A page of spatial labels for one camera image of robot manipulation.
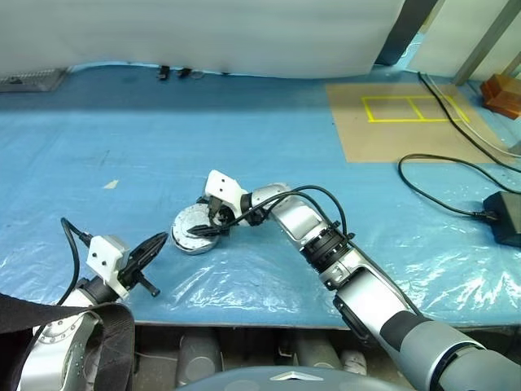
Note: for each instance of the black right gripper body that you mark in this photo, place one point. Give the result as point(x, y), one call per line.
point(226, 216)

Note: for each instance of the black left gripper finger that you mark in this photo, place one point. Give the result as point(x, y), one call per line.
point(147, 244)
point(152, 252)

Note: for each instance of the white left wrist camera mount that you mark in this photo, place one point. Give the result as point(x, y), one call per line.
point(106, 252)

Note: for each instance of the white foam board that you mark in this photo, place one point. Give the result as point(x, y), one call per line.
point(203, 32)

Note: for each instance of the grey rounded cylinder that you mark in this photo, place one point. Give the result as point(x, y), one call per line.
point(317, 352)
point(354, 362)
point(199, 358)

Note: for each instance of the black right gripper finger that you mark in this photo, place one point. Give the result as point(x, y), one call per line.
point(213, 207)
point(205, 231)

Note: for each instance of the small black clip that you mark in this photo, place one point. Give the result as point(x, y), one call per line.
point(163, 73)

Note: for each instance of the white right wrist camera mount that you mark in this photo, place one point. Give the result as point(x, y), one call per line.
point(224, 191)

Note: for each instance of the silver metal frame post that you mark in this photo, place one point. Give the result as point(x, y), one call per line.
point(488, 40)

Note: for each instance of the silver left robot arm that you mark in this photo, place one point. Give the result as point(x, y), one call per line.
point(53, 346)

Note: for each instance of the brown cardboard sheet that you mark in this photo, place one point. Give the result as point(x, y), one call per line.
point(366, 138)

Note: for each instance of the dark grey rounded dome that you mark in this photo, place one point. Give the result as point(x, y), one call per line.
point(285, 383)

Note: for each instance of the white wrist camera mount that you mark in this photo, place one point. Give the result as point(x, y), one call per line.
point(106, 252)
point(224, 191)

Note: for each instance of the black power adapter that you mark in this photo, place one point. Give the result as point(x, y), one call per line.
point(506, 216)

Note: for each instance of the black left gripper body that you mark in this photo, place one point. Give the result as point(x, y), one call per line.
point(130, 273)

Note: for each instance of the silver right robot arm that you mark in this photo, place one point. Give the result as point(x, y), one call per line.
point(366, 293)

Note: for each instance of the white back panel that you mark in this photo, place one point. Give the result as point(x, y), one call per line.
point(447, 49)

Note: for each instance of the orange brown block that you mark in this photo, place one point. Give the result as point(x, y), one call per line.
point(498, 85)
point(504, 106)

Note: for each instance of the grey metal mesh tray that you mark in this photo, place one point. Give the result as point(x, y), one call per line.
point(32, 81)

